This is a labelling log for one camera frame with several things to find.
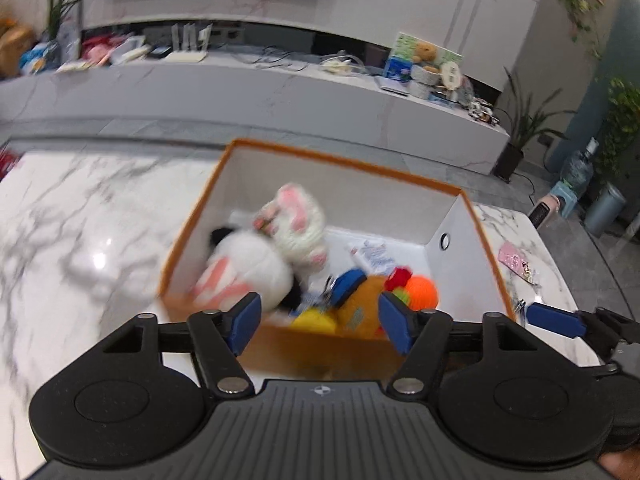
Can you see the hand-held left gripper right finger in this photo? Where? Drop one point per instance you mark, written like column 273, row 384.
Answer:
column 397, row 325

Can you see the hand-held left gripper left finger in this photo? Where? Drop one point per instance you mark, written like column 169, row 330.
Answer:
column 245, row 317

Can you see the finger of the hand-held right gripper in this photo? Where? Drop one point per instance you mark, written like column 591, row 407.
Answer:
column 555, row 319

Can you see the brown bear plush blue clothes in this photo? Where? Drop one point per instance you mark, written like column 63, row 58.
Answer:
column 360, row 310

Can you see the orange crochet carrot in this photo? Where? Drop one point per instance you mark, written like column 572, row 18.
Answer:
column 422, row 292

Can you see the pink striped white plush toy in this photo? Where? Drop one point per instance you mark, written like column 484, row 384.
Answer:
column 250, row 260

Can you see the yellow tape measure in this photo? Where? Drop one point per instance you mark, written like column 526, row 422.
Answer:
column 315, row 321

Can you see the white crochet rabbit with flowers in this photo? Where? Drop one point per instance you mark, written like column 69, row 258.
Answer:
column 295, row 230

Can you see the orange cardboard box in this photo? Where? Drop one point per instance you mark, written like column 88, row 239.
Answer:
column 350, row 200

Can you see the metal nail clipper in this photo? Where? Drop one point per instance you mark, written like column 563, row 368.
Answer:
column 521, row 309

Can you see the pink printed card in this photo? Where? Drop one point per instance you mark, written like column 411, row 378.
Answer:
column 515, row 257

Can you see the white printed packet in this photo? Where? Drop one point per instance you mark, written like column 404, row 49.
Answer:
column 372, row 256

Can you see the pink floor appliance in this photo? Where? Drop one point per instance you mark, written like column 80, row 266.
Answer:
column 550, row 207

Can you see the grey trash can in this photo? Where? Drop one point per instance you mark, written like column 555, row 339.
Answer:
column 605, row 210

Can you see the blue water bottle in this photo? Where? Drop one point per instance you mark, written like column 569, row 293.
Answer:
column 577, row 172

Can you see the potted long-leaf plant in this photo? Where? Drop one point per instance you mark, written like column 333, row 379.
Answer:
column 520, row 130

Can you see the leafy green plant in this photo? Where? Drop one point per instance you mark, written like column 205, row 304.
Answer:
column 622, row 125

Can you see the cluster of small ornaments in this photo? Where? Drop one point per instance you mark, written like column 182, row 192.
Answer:
column 482, row 110

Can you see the white marble cabinet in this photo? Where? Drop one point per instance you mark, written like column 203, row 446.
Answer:
column 250, row 95

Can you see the white patterned basket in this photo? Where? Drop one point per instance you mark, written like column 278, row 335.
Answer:
column 424, row 80

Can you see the round white sign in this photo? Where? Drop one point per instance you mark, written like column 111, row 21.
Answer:
column 451, row 75

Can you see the white router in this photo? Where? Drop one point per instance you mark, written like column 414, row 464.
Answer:
column 187, row 52

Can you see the small teddy bear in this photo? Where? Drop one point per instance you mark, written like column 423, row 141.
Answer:
column 426, row 54

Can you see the red green feather decoration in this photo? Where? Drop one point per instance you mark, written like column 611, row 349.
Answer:
column 7, row 160

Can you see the white flat device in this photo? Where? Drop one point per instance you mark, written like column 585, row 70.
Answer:
column 131, row 52

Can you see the hanging vine plant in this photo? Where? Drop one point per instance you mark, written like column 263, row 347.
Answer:
column 580, row 10

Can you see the blue snack packets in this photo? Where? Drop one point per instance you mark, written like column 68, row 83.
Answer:
column 37, row 57

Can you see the green plant in glass vase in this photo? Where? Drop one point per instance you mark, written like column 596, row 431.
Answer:
column 65, row 10

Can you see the golden vase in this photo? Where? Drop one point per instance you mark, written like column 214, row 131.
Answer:
column 12, row 45

